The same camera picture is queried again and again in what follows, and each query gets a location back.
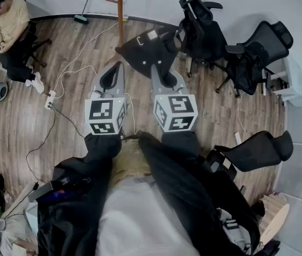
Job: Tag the black garment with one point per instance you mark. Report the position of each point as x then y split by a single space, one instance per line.
145 51

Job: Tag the person's torso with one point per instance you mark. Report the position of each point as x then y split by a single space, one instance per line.
140 217

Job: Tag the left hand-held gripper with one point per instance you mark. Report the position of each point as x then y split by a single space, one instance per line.
105 111

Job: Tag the person's right forearm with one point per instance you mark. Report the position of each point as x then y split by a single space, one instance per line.
183 145

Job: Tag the person's left forearm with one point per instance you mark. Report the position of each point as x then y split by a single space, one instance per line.
100 151

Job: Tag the white desk right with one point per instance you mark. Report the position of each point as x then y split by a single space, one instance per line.
297 87

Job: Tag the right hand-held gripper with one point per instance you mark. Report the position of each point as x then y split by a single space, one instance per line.
176 111

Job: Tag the green broom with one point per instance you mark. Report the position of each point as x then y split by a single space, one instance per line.
81 19

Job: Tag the wooden pole stand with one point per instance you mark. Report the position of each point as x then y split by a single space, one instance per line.
120 15

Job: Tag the grey box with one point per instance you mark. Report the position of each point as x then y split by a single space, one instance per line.
43 191

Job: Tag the light wooden board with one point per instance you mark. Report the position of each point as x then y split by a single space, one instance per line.
276 224

